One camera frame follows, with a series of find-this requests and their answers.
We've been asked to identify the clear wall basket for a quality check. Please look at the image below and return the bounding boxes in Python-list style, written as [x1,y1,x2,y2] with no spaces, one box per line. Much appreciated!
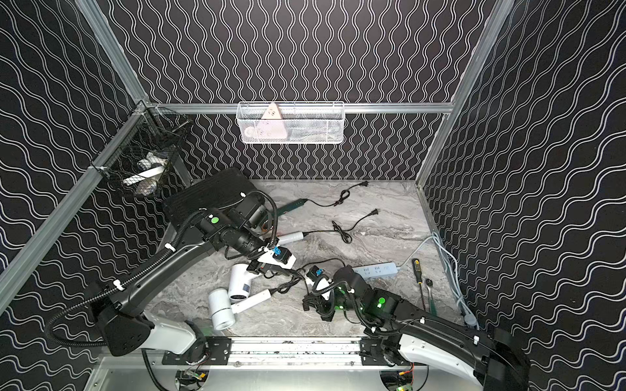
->
[236,101,346,144]

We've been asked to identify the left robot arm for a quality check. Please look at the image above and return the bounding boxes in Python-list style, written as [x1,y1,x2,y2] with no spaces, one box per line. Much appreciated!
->
[44,190,295,358]

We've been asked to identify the pink triangular card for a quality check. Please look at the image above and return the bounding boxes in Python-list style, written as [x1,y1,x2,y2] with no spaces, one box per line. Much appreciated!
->
[249,102,288,141]

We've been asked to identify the white hair dryer middle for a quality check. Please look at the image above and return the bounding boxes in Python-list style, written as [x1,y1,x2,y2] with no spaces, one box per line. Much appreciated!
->
[228,263,259,303]

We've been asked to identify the white hair dryer lower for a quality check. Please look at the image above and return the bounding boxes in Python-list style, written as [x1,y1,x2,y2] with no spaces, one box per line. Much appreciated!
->
[208,288,272,331]

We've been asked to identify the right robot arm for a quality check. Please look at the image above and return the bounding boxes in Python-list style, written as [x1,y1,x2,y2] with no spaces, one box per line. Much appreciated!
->
[303,265,530,390]

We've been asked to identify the grey power strip cord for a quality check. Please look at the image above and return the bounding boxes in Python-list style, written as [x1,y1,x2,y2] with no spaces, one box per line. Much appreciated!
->
[397,231,480,328]

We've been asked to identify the green dryer black cable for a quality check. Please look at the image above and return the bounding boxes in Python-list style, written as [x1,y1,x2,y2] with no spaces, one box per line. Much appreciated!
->
[307,180,370,209]

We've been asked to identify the black wire basket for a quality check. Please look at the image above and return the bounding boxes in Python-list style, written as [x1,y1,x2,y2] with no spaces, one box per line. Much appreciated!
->
[91,106,193,198]

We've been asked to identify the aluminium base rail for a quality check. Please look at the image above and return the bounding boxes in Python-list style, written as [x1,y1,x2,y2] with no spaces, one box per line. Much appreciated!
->
[99,336,441,368]

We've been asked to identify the white hair dryer upper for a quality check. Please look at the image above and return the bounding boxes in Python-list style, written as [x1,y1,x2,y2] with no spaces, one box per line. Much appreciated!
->
[277,231,305,246]

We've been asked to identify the green hair dryer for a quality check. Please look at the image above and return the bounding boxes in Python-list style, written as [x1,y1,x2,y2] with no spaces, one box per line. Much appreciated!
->
[261,198,308,231]

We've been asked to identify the yellow black screwdriver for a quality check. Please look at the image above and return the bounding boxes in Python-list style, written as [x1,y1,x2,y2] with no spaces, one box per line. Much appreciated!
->
[412,258,426,311]

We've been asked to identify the light blue power strip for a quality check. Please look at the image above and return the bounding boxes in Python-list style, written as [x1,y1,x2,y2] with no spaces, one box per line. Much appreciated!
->
[353,262,398,280]

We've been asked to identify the white hair dryer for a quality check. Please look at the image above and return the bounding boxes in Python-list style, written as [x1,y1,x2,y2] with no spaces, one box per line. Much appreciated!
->
[208,288,272,331]
[228,263,259,303]
[277,231,305,246]

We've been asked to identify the black plastic tool case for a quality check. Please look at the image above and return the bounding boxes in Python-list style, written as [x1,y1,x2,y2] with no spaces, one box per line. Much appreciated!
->
[163,168,256,226]

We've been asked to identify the green handled wrench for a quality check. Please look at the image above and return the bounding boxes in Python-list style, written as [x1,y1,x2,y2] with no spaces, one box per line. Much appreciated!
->
[425,279,438,315]

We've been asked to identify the white items in basket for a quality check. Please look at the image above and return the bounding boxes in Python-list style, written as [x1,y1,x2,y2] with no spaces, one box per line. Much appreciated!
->
[122,152,169,196]

